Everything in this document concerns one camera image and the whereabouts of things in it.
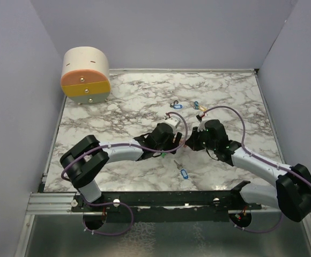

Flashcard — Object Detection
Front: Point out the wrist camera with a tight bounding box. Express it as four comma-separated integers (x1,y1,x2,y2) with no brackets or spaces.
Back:
196,113,210,123
164,116,181,130

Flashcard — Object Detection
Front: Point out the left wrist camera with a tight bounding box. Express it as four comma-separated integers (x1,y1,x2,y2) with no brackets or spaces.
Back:
164,116,181,130

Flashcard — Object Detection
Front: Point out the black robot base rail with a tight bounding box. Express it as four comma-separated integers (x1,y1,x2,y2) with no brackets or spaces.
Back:
71,190,261,223

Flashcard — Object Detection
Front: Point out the aluminium frame rail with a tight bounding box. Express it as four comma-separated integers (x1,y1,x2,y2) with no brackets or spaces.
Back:
27,191,279,215

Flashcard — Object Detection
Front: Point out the blue window tag with key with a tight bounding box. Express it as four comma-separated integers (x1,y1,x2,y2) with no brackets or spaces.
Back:
174,160,188,179

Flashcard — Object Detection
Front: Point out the round three-drawer storage box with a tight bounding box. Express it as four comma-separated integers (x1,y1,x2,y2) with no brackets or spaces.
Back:
61,47,111,104

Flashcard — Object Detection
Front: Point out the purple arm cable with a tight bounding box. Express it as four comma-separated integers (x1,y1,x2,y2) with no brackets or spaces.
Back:
198,105,311,233
61,111,188,236

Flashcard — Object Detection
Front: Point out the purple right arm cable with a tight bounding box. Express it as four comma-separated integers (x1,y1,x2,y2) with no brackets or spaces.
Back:
198,105,311,233

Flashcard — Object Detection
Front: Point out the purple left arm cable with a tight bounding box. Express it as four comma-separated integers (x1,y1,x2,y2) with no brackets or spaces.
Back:
61,111,188,236

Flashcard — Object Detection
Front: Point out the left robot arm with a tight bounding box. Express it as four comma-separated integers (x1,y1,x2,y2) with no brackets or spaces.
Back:
60,117,182,211

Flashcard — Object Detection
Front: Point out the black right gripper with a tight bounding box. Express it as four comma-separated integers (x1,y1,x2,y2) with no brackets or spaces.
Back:
186,126,217,152

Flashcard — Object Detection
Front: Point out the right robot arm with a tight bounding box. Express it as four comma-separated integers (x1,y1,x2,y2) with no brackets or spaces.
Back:
185,119,311,222

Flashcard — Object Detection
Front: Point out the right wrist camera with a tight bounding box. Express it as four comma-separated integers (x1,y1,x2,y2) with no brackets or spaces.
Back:
196,113,210,123

